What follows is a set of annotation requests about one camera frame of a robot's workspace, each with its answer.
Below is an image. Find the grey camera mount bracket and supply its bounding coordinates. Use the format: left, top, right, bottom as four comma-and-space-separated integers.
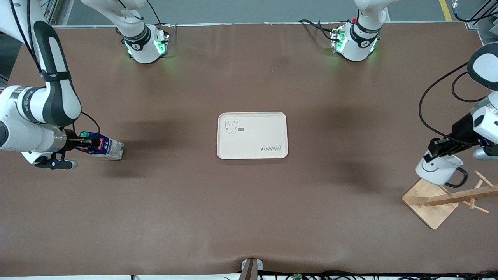
240, 257, 264, 280

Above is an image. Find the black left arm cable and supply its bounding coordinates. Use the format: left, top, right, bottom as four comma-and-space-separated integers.
418, 61, 491, 147

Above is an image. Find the black right base cable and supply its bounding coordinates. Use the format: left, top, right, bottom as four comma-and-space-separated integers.
145, 0, 172, 28

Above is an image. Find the white smiley cup black handle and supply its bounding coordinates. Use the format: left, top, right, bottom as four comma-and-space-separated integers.
415, 153, 469, 188

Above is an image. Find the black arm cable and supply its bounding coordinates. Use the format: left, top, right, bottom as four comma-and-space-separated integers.
9, 0, 101, 137
418, 61, 491, 147

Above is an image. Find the black left base cable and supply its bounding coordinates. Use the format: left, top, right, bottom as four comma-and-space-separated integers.
298, 18, 340, 42

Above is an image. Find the black base cable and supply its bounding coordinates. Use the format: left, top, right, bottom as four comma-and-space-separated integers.
145, 0, 172, 28
298, 18, 340, 42

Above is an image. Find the aluminium frame post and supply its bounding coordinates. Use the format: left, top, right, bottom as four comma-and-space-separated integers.
38, 0, 60, 27
468, 0, 498, 44

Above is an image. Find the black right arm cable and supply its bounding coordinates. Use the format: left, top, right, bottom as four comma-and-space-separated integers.
9, 0, 101, 137

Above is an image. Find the cream tray with rabbit print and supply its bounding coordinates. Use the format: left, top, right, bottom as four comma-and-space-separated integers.
217, 112, 289, 160

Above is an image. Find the wooden cup rack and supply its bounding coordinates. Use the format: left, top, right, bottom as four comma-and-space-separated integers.
401, 170, 498, 230

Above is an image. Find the blue white milk carton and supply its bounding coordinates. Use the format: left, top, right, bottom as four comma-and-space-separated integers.
75, 132, 125, 161

